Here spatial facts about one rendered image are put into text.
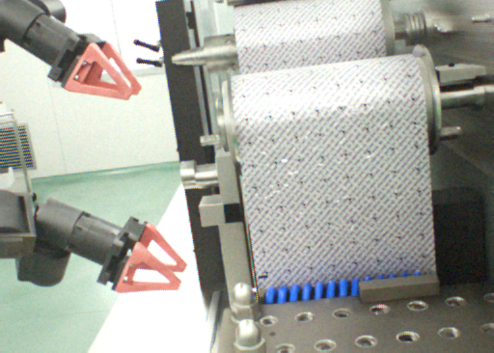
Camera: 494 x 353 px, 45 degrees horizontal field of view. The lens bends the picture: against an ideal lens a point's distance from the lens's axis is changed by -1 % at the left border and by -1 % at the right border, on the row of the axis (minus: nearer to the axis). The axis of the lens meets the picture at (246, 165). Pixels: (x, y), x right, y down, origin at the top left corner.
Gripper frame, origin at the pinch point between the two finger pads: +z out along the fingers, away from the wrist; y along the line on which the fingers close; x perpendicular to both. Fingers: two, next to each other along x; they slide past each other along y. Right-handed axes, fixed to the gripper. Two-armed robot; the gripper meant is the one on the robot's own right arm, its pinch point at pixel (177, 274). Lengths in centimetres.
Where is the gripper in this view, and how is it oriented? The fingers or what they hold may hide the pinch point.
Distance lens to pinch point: 82.0
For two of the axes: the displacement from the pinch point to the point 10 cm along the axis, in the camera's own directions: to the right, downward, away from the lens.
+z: 9.1, 4.1, 0.7
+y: -0.3, 2.2, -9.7
